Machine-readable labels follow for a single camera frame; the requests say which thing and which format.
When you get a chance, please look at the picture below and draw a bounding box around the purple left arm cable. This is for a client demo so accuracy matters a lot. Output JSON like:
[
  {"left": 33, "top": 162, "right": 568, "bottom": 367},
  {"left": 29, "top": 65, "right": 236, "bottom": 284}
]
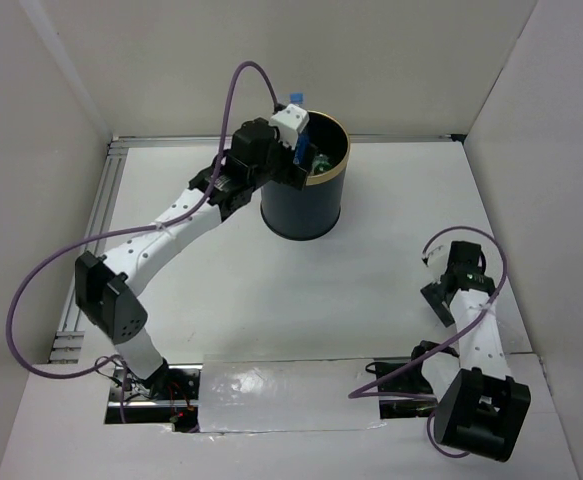
[{"left": 6, "top": 60, "right": 285, "bottom": 426}]

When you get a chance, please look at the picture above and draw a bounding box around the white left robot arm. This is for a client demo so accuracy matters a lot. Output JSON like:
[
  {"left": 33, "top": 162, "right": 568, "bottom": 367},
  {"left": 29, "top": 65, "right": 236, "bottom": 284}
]
[{"left": 75, "top": 105, "right": 309, "bottom": 399}]

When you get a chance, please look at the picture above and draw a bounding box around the clear bottle with blue cap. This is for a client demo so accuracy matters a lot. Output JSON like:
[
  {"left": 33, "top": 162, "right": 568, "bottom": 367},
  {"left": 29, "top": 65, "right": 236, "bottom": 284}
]
[{"left": 289, "top": 92, "right": 309, "bottom": 165}]

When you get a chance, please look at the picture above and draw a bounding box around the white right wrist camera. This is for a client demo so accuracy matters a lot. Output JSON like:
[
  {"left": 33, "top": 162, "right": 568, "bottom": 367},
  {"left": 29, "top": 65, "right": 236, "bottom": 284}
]
[{"left": 421, "top": 244, "right": 448, "bottom": 269}]

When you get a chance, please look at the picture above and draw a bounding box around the aluminium frame rail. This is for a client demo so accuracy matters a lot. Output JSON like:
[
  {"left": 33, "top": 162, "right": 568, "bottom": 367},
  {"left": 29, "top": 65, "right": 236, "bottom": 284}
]
[{"left": 48, "top": 134, "right": 466, "bottom": 364}]

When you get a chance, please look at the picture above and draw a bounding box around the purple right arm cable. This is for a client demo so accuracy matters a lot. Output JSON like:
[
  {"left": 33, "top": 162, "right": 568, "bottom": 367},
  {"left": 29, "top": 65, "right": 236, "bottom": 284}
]
[{"left": 346, "top": 225, "right": 510, "bottom": 459}]

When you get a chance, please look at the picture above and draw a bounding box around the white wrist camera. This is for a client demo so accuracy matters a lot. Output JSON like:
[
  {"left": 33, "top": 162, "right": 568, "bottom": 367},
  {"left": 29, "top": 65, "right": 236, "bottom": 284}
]
[
  {"left": 268, "top": 104, "right": 309, "bottom": 150},
  {"left": 421, "top": 244, "right": 448, "bottom": 269}
]

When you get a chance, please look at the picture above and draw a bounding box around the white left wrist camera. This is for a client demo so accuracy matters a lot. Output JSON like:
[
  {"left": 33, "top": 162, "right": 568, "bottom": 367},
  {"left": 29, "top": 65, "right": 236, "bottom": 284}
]
[{"left": 268, "top": 104, "right": 309, "bottom": 150}]

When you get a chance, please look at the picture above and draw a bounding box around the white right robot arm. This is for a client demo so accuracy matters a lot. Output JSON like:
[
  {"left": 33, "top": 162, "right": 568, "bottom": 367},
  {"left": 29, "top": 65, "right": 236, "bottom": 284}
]
[{"left": 407, "top": 241, "right": 531, "bottom": 462}]

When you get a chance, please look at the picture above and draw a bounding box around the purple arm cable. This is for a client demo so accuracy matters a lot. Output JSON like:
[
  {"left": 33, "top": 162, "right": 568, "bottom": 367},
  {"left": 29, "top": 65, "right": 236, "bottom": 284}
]
[
  {"left": 346, "top": 225, "right": 510, "bottom": 459},
  {"left": 6, "top": 60, "right": 285, "bottom": 426}
]

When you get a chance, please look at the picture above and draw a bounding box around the green plastic soda bottle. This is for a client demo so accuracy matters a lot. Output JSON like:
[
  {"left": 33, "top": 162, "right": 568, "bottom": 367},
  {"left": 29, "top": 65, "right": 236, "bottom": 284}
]
[{"left": 311, "top": 154, "right": 333, "bottom": 176}]

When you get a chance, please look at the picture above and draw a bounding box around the dark blue gold-rimmed bin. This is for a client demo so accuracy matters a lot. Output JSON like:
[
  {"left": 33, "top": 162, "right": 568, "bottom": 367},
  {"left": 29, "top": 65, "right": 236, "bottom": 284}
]
[{"left": 260, "top": 111, "right": 351, "bottom": 241}]

